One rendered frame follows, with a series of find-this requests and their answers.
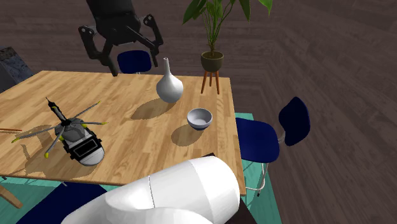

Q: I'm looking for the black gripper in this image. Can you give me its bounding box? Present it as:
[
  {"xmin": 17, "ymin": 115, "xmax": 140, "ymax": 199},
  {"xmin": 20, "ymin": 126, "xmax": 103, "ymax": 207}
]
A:
[{"xmin": 78, "ymin": 0, "xmax": 165, "ymax": 78}]

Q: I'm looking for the blue chair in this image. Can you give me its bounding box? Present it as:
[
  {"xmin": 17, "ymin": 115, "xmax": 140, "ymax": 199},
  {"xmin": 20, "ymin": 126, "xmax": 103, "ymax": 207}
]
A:
[
  {"xmin": 15, "ymin": 181, "xmax": 108, "ymax": 224},
  {"xmin": 235, "ymin": 96, "xmax": 311, "ymax": 198},
  {"xmin": 117, "ymin": 50, "xmax": 153, "ymax": 75}
]

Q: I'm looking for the white long-necked vase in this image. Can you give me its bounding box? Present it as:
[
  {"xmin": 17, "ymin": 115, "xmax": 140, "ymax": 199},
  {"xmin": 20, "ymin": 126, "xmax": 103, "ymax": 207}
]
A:
[{"xmin": 156, "ymin": 57, "xmax": 185, "ymax": 104}]

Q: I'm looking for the potted plant on wooden stand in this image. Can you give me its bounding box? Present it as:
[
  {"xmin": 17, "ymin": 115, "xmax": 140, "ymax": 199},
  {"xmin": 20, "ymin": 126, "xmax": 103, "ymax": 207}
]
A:
[{"xmin": 182, "ymin": 0, "xmax": 274, "ymax": 95}]

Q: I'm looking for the wooden table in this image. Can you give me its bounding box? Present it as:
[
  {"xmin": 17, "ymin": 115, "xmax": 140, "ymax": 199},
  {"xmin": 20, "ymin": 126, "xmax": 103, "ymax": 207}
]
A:
[{"xmin": 0, "ymin": 70, "xmax": 247, "ymax": 197}]

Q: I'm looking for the grey bowl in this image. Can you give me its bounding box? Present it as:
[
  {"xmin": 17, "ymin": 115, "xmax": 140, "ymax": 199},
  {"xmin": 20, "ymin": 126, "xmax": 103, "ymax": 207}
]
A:
[{"xmin": 186, "ymin": 108, "xmax": 214, "ymax": 131}]

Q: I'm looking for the grey black toy helicopter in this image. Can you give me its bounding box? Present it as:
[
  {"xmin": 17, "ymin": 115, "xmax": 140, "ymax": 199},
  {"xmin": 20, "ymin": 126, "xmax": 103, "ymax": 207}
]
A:
[{"xmin": 11, "ymin": 97, "xmax": 109, "ymax": 167}]

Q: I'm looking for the dark grey block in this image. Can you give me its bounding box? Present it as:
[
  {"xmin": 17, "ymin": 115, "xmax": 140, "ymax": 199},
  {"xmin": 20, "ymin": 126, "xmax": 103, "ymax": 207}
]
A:
[{"xmin": 0, "ymin": 46, "xmax": 34, "ymax": 93}]

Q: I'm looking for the wooden chair leg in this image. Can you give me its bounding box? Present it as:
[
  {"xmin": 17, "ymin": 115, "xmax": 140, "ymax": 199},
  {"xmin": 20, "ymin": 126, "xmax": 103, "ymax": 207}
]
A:
[{"xmin": 0, "ymin": 184, "xmax": 24, "ymax": 209}]

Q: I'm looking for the teal rug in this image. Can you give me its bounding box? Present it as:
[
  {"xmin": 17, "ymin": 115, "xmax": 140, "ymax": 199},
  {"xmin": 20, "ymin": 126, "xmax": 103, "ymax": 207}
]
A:
[{"xmin": 0, "ymin": 112, "xmax": 283, "ymax": 224}]

